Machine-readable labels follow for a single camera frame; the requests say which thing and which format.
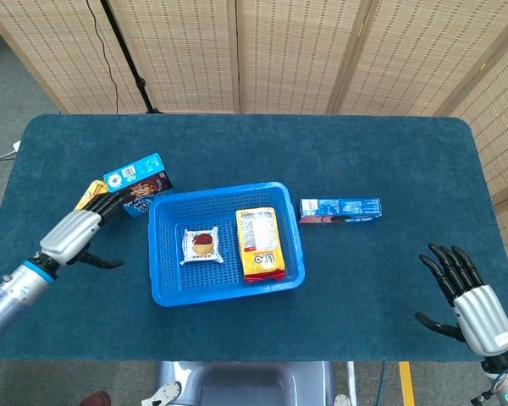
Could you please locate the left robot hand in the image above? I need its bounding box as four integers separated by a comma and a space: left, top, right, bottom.
39, 189, 130, 270

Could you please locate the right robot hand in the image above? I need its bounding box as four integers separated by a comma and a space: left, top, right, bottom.
414, 244, 508, 356

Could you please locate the small yellow cracker pack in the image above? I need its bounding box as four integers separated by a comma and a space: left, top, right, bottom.
74, 179, 110, 211

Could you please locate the chocolate chip cookie box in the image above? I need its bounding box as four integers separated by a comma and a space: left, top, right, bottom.
102, 152, 174, 219

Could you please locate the small white cake packet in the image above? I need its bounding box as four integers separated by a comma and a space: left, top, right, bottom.
179, 226, 224, 266

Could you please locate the long blue Oreo box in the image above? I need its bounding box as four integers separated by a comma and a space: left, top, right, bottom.
299, 197, 383, 225

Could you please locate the large yellow Lipo biscuit pack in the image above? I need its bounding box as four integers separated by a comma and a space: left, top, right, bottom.
235, 206, 287, 284

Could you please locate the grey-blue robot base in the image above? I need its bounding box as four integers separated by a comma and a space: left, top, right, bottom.
154, 360, 335, 406

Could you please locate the blue plastic basket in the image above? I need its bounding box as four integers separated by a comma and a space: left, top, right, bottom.
146, 181, 306, 308

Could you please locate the dark teal table mat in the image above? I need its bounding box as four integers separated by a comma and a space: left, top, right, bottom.
0, 112, 508, 363

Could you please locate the white vertical bar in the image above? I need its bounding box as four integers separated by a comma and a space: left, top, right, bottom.
346, 361, 358, 406

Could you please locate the dark red shoe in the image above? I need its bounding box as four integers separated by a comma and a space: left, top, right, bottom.
80, 391, 113, 406

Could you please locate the black tripod stand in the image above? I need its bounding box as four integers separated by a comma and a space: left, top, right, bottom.
99, 0, 165, 115

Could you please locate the bamboo folding screen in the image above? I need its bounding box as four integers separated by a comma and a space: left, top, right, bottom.
0, 0, 508, 259

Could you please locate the white power adapter with cable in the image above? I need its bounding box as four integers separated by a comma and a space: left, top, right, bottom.
0, 140, 23, 165

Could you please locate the blue floor cable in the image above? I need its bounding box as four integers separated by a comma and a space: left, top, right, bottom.
374, 361, 386, 406

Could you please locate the thin black cable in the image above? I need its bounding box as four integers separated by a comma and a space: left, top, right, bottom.
86, 0, 119, 114

